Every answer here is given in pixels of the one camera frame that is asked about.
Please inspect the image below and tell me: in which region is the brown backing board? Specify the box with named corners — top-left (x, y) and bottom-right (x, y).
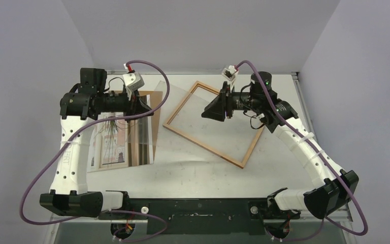
top-left (109, 90), bottom-right (164, 149)

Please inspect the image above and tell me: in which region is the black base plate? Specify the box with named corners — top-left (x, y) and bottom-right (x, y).
top-left (99, 198), bottom-right (301, 235)

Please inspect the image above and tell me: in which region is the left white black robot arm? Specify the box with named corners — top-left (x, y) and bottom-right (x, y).
top-left (40, 68), bottom-right (151, 219)

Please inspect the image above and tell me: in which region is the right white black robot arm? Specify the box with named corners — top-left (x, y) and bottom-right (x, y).
top-left (201, 69), bottom-right (359, 219)

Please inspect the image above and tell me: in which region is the clear acrylic sheet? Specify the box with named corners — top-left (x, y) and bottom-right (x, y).
top-left (138, 80), bottom-right (226, 146)

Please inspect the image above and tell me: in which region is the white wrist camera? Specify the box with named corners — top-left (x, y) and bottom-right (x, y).
top-left (221, 65), bottom-right (239, 82)
top-left (122, 72), bottom-right (145, 92)

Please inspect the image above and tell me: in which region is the aluminium rail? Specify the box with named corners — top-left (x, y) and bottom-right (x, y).
top-left (49, 198), bottom-right (354, 224)

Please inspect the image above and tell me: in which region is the wooden picture frame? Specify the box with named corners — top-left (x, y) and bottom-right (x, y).
top-left (162, 81), bottom-right (264, 169)

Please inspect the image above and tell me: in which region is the photo print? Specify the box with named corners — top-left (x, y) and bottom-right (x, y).
top-left (87, 117), bottom-right (155, 172)

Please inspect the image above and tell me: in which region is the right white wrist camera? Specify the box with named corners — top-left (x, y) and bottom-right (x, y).
top-left (221, 65), bottom-right (239, 82)

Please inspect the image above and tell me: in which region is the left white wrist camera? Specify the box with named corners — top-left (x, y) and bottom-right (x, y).
top-left (122, 72), bottom-right (145, 92)

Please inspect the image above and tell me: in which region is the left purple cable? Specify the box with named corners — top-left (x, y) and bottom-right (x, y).
top-left (19, 59), bottom-right (171, 243)

